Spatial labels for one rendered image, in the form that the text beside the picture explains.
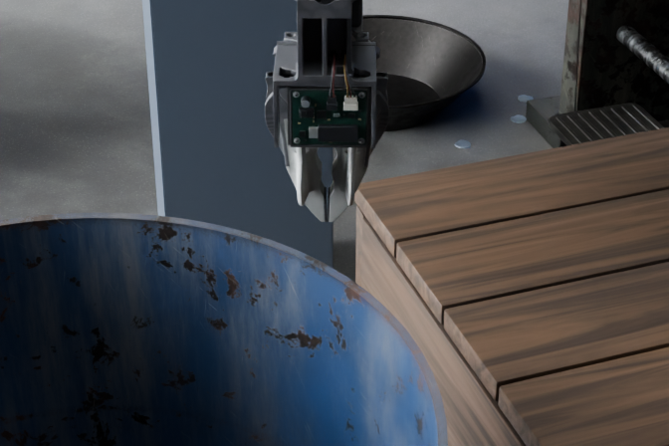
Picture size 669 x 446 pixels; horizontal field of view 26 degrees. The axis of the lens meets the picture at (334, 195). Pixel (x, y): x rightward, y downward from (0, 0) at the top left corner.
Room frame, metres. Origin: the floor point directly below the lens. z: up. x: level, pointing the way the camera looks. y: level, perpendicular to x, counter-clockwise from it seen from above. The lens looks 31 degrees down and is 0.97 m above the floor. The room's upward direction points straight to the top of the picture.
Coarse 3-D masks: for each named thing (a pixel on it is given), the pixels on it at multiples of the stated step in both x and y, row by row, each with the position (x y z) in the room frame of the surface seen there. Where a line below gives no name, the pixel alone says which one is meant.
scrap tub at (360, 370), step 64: (0, 256) 0.77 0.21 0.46; (64, 256) 0.78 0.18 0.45; (128, 256) 0.78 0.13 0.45; (192, 256) 0.78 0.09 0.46; (256, 256) 0.76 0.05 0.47; (0, 320) 0.77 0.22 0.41; (64, 320) 0.78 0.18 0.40; (128, 320) 0.78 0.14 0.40; (192, 320) 0.77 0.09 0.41; (256, 320) 0.76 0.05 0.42; (320, 320) 0.73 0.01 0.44; (384, 320) 0.68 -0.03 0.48; (0, 384) 0.77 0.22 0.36; (64, 384) 0.78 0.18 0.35; (128, 384) 0.78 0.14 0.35; (192, 384) 0.77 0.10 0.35; (256, 384) 0.75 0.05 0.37; (320, 384) 0.72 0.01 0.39; (384, 384) 0.67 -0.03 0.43
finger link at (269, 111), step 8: (272, 72) 0.95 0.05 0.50; (272, 80) 0.94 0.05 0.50; (272, 88) 0.94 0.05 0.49; (272, 96) 0.93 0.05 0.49; (280, 96) 0.94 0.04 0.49; (272, 104) 0.93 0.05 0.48; (280, 104) 0.93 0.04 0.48; (272, 112) 0.94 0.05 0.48; (280, 112) 0.93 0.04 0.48; (272, 120) 0.94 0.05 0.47; (280, 120) 0.93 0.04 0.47; (272, 128) 0.94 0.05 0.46; (280, 128) 0.93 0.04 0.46; (280, 136) 0.94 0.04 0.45; (280, 144) 0.94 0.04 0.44; (288, 160) 0.93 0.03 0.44
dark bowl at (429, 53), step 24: (384, 24) 2.01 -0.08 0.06; (408, 24) 2.00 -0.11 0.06; (432, 24) 1.99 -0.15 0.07; (384, 48) 1.98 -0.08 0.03; (408, 48) 1.97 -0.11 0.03; (432, 48) 1.96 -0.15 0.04; (456, 48) 1.94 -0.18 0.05; (480, 48) 1.90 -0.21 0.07; (384, 72) 1.96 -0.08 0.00; (408, 72) 1.95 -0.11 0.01; (432, 72) 1.93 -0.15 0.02; (456, 72) 1.90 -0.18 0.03; (480, 72) 1.82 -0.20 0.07; (408, 96) 1.88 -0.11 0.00; (432, 96) 1.88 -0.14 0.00; (456, 96) 1.77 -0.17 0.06; (408, 120) 1.76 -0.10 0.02
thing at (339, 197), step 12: (336, 156) 0.94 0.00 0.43; (348, 156) 0.92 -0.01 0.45; (360, 156) 0.93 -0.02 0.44; (336, 168) 0.93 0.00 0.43; (348, 168) 0.91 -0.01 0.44; (360, 168) 0.93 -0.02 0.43; (336, 180) 0.93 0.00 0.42; (348, 180) 0.91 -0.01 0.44; (360, 180) 0.93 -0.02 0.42; (336, 192) 0.93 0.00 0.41; (348, 192) 0.90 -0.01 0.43; (336, 204) 0.93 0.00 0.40; (348, 204) 0.89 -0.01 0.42; (336, 216) 0.93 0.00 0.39
